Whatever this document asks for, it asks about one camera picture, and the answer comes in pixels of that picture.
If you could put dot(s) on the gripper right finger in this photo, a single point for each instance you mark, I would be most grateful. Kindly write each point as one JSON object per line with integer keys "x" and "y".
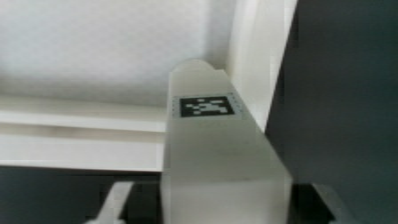
{"x": 317, "y": 207}

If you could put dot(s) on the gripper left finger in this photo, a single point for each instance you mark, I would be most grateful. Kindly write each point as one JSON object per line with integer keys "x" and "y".
{"x": 130, "y": 206}

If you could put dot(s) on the white leg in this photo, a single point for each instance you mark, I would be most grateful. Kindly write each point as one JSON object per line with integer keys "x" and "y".
{"x": 226, "y": 182}

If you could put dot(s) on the white desk top tray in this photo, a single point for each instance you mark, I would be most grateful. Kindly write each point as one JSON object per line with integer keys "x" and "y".
{"x": 87, "y": 53}

